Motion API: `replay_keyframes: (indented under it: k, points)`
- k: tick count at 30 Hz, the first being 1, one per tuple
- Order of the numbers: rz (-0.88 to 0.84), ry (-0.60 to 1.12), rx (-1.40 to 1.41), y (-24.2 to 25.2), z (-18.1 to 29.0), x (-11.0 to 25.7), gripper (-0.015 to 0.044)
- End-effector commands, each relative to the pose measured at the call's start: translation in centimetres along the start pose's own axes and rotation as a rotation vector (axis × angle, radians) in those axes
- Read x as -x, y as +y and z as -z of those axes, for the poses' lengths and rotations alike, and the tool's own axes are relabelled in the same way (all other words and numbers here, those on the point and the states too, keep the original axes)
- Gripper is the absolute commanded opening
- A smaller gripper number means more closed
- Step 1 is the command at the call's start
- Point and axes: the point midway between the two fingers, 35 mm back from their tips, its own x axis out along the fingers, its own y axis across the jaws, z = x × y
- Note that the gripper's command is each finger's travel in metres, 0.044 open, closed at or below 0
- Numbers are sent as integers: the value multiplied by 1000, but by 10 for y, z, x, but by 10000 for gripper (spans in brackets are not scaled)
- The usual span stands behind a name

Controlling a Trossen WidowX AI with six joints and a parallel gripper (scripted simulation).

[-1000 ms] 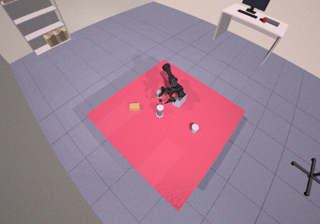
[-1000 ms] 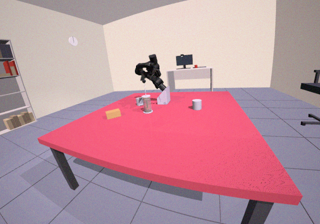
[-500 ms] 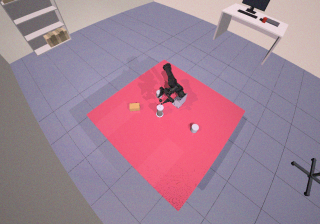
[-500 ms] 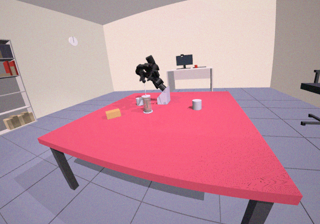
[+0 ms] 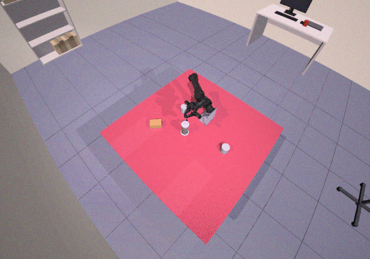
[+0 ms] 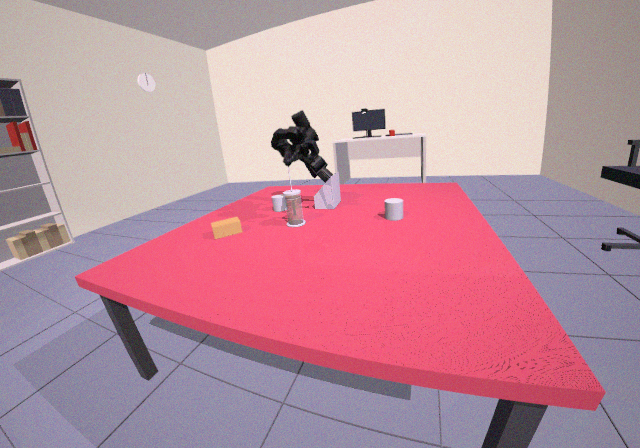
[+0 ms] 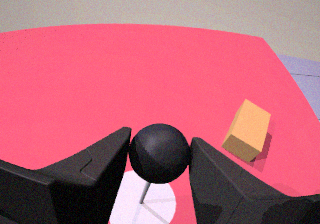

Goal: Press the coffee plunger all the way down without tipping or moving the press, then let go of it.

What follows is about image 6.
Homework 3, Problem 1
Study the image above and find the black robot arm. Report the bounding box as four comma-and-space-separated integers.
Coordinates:
271, 111, 334, 183

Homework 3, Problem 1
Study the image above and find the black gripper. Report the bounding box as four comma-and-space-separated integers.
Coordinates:
277, 134, 319, 163

